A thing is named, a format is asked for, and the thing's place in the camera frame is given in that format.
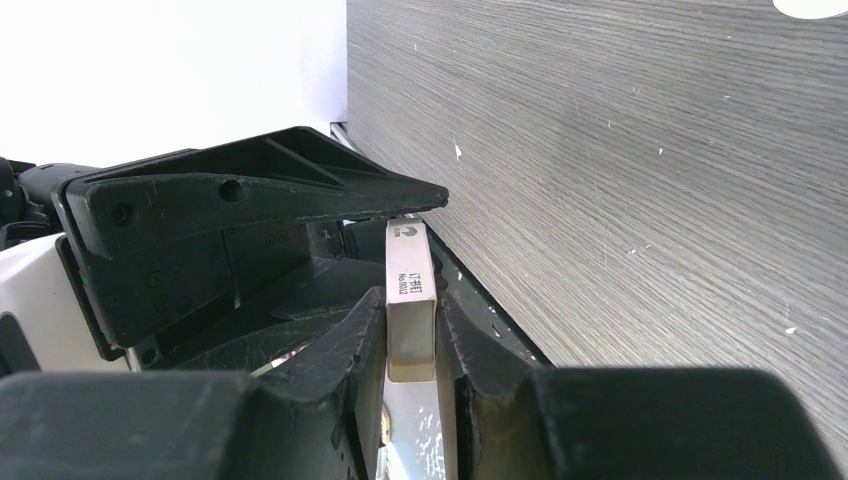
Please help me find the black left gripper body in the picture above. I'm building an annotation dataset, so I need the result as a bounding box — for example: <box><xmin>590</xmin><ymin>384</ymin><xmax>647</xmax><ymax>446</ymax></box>
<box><xmin>57</xmin><ymin>221</ymin><xmax>385</xmax><ymax>369</ymax></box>

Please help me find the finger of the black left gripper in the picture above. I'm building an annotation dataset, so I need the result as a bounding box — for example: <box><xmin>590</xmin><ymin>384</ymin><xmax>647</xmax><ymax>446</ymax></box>
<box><xmin>62</xmin><ymin>127</ymin><xmax>449</xmax><ymax>259</ymax></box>

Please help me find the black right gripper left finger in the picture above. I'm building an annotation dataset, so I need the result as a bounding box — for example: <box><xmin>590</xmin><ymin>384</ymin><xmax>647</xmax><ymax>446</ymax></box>
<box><xmin>1</xmin><ymin>287</ymin><xmax>386</xmax><ymax>479</ymax></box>

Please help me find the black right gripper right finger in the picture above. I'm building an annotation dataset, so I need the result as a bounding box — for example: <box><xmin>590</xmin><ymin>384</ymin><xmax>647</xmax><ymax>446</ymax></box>
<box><xmin>436</xmin><ymin>298</ymin><xmax>840</xmax><ymax>479</ymax></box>

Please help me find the white playing card box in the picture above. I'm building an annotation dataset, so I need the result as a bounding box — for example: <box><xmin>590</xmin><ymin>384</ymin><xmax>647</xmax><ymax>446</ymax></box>
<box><xmin>385</xmin><ymin>218</ymin><xmax>438</xmax><ymax>383</ymax></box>

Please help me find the white stapler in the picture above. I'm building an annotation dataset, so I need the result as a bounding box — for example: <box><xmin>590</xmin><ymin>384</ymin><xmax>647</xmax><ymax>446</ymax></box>
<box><xmin>772</xmin><ymin>0</ymin><xmax>848</xmax><ymax>20</ymax></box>

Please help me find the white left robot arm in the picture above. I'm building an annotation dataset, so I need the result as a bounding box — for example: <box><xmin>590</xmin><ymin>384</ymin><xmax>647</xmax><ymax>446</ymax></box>
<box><xmin>1</xmin><ymin>127</ymin><xmax>449</xmax><ymax>374</ymax></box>

